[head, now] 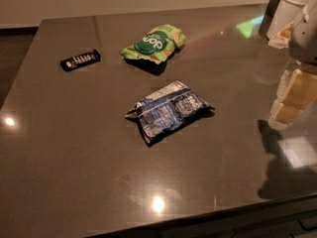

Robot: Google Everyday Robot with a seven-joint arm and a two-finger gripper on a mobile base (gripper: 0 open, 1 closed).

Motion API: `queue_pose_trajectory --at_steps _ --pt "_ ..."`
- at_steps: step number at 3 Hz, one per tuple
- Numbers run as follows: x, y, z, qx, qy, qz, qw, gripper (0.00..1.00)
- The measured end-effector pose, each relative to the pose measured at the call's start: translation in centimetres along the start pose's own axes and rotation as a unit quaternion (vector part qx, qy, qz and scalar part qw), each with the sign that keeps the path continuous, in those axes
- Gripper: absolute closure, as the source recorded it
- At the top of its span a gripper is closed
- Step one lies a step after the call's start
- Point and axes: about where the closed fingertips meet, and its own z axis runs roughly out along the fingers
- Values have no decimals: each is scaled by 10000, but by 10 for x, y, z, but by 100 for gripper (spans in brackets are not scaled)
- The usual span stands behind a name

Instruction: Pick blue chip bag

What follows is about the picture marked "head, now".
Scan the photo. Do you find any black snack bar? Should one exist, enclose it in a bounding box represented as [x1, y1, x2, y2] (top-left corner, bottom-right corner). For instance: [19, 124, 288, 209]
[59, 50, 101, 71]

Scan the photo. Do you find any green chip bag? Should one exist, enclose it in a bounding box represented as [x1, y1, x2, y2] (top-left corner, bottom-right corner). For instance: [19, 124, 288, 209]
[121, 24, 186, 64]

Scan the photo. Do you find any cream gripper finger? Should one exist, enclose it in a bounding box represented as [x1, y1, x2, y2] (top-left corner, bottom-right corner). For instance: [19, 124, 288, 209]
[270, 69, 292, 116]
[273, 69, 317, 123]

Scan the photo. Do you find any blue chip bag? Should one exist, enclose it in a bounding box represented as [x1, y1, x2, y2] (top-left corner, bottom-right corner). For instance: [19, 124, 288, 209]
[125, 80, 214, 145]

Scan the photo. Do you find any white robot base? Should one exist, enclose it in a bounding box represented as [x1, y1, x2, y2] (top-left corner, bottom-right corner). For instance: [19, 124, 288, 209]
[259, 0, 310, 49]

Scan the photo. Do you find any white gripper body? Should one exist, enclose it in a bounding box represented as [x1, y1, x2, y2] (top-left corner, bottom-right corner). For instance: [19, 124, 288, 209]
[289, 0, 317, 64]

